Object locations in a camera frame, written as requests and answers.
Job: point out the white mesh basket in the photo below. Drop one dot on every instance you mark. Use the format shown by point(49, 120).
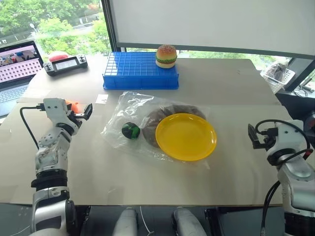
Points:
point(278, 72)

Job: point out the white projection screen panel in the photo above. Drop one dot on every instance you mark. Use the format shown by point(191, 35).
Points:
point(211, 22)

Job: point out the blue grid plastic tray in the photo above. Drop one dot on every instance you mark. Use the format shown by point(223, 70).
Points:
point(137, 73)

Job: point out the black handheld controller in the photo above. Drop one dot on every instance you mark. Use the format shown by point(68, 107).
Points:
point(65, 64)

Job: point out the black stand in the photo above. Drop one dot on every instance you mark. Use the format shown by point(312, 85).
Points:
point(297, 98)

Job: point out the brown round item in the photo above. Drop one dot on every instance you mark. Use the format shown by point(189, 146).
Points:
point(152, 120)

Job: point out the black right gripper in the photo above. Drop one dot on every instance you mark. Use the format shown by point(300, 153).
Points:
point(263, 143)

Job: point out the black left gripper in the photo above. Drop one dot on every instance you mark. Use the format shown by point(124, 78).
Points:
point(73, 118)

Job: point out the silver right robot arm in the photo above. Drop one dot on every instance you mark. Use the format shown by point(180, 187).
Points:
point(295, 177)

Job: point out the small white paper label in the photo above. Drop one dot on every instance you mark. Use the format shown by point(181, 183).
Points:
point(102, 98)

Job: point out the yellow plastic plate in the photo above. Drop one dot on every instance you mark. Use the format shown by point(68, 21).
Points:
point(185, 137)

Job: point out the red and white round toy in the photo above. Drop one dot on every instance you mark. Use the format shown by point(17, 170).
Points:
point(57, 56)

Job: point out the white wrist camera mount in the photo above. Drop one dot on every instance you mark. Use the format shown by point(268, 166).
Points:
point(54, 108)
point(286, 135)

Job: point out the grey rounded robot leg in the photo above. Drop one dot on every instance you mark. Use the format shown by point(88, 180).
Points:
point(126, 222)
point(188, 222)

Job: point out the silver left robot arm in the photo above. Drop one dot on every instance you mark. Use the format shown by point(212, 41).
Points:
point(51, 147)

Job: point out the orange plush toy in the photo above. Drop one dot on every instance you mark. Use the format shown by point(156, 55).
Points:
point(72, 105)

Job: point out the open laptop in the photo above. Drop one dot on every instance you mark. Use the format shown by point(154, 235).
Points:
point(14, 71)

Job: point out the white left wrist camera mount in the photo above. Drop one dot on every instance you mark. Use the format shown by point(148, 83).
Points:
point(54, 108)

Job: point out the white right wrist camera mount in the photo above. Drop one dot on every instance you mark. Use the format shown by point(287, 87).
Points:
point(286, 135)

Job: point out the green and black ball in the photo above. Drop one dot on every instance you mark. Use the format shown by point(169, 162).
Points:
point(131, 130)

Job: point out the clear plastic bag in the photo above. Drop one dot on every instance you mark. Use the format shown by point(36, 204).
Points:
point(118, 110)

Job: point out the toy hamburger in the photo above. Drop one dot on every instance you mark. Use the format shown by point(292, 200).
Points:
point(166, 57)

